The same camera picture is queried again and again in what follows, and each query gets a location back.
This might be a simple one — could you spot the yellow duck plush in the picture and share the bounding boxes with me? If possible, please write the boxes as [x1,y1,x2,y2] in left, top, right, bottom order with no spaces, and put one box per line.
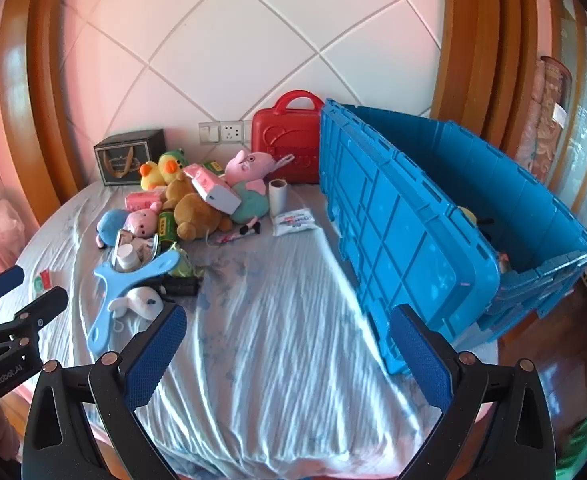
[139,161,166,191]

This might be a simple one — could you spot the red plastic carry case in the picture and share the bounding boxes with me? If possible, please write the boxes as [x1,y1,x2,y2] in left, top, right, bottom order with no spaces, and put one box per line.
[252,90,325,185]

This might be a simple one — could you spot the pink pig plush teal body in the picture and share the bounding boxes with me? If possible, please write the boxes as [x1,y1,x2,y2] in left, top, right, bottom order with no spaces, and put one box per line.
[223,150,294,236]

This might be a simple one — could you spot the rolled patterned carpets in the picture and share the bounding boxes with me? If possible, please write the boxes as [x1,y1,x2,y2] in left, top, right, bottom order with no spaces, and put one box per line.
[516,55,573,181]

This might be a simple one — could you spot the pink tissue pack grey end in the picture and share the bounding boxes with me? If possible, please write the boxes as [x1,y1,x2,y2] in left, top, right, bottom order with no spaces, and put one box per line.
[183,164,242,213]

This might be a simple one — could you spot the small pink tissue pack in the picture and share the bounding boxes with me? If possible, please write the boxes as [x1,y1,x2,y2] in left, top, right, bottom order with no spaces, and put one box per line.
[124,190,166,211]

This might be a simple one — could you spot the pink plastic-wrapped object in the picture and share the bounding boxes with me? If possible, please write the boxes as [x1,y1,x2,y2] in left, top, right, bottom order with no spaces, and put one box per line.
[0,199,26,261]

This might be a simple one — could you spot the dark gift box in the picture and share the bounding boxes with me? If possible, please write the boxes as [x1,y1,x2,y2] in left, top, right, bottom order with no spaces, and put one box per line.
[94,128,167,187]

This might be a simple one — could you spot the metal clamp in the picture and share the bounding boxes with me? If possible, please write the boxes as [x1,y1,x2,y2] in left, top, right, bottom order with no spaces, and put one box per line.
[114,228,163,268]

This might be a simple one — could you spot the brown bear plush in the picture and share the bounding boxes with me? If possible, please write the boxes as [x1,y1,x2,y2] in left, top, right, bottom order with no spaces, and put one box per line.
[162,179,234,241]

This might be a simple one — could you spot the white printed packet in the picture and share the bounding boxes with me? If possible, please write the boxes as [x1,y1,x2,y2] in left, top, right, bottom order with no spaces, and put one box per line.
[272,208,319,237]

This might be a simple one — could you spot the black bottle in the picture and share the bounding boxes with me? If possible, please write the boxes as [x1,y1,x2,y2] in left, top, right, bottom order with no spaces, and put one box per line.
[160,277,199,297]

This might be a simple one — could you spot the blue boomerang-shaped plastic toy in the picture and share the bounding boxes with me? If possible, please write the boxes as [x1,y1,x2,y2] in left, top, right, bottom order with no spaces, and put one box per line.
[87,251,181,356]

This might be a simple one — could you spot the brown bottle with green label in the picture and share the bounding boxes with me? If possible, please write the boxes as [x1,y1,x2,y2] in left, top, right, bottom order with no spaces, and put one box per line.
[157,210,178,242]

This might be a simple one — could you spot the duck plush with green hat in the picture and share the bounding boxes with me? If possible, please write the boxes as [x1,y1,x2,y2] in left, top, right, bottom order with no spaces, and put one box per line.
[158,148,190,183]

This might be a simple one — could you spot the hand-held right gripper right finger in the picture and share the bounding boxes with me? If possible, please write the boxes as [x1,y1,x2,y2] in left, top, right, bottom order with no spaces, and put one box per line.
[391,304,559,480]

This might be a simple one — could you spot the green plastic wrapper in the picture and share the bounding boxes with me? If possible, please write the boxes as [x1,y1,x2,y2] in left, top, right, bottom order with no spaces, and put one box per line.
[166,241,204,279]

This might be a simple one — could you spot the white medicine box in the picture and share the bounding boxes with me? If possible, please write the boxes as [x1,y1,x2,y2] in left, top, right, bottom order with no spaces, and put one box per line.
[132,236,158,263]

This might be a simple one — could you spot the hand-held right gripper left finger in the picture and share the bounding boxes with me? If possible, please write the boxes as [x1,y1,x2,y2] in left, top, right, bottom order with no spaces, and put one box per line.
[22,302,189,480]

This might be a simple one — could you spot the pink pig plush blue body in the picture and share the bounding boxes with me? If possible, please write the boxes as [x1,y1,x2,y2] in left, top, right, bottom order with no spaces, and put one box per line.
[96,207,163,250]

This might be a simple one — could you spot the blue plastic storage crate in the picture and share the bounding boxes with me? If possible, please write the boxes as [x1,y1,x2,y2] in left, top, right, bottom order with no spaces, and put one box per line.
[318,98,587,376]

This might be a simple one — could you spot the white rabbit plush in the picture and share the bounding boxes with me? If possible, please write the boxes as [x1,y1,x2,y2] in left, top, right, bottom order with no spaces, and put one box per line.
[109,286,165,320]

